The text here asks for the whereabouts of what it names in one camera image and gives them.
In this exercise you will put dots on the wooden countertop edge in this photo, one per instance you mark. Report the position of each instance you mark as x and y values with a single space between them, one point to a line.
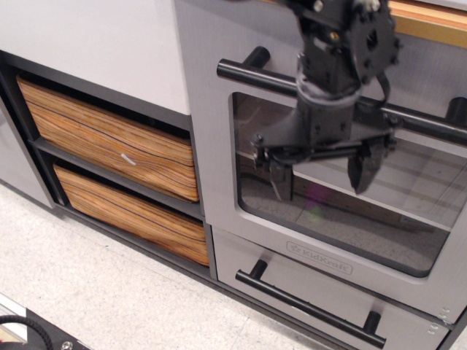
438 21

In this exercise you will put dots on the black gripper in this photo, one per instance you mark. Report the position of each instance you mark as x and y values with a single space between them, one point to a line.
325 126

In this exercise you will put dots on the black oven door handle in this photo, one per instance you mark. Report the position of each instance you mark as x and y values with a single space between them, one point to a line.
451 128

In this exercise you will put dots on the grey toy kitchen cabinet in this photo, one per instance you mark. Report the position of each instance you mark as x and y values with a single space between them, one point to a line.
126 56

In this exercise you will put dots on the grey bottom drawer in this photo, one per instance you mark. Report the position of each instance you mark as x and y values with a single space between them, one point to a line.
401 328

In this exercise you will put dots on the lower wood-pattern fabric bin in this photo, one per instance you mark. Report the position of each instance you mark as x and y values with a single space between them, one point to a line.
170 230

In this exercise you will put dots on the grey oven rack tray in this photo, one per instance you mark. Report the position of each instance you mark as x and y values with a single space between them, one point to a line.
424 179

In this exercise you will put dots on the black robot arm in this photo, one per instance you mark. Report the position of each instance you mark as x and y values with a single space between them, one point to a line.
346 45

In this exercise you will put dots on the grey toy oven door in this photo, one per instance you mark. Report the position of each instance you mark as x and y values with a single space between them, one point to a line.
378 251

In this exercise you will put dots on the wood-pattern fabric bin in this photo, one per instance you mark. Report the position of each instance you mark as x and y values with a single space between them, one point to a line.
170 230
149 156

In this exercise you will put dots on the upper wood-pattern fabric bin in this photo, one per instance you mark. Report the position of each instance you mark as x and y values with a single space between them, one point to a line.
149 156

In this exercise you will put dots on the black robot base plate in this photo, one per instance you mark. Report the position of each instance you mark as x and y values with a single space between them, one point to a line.
59 338

